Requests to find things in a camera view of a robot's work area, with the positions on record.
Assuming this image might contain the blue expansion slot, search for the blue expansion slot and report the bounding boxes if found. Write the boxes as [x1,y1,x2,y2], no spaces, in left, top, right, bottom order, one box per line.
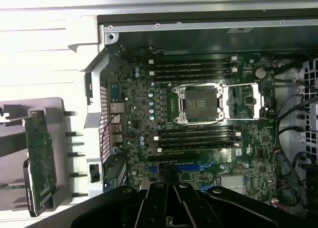
[150,163,212,174]

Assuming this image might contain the black expansion slot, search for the black expansion slot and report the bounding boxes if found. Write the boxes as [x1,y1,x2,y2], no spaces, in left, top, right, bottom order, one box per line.
[148,151,199,162]

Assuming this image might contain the RAM slot with white latches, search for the RAM slot with white latches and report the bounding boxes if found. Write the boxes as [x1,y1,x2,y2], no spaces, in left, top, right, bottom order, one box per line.
[154,131,242,141]
[149,67,239,76]
[157,143,241,153]
[148,56,239,65]

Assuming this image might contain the RAM slot with black latches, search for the RAM slot with black latches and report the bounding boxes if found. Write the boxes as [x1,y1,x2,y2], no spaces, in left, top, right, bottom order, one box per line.
[158,138,237,147]
[149,63,232,70]
[149,73,232,81]
[158,126,237,134]

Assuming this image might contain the silver chipset heatsink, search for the silver chipset heatsink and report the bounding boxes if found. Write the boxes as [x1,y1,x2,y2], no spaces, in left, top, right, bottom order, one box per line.
[220,175,245,193]

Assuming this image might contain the green motherboard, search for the green motherboard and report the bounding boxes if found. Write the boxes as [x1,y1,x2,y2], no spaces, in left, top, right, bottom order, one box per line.
[108,51,279,209]

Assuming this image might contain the CPU socket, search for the CPU socket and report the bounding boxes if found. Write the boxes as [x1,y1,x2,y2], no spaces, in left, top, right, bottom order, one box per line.
[172,84,224,126]

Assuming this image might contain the silver socket cover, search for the silver socket cover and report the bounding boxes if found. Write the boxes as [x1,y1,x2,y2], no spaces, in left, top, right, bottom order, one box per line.
[222,82,266,121]

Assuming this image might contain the grey parts rack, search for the grey parts rack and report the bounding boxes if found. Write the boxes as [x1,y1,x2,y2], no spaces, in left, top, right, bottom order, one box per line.
[0,97,67,221]

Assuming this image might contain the silver perforated drive cage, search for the silver perforated drive cage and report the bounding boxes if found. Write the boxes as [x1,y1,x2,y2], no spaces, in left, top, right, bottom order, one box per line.
[297,59,318,152]

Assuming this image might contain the black PC case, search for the black PC case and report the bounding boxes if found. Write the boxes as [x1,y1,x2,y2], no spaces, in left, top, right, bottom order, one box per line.
[79,11,318,228]

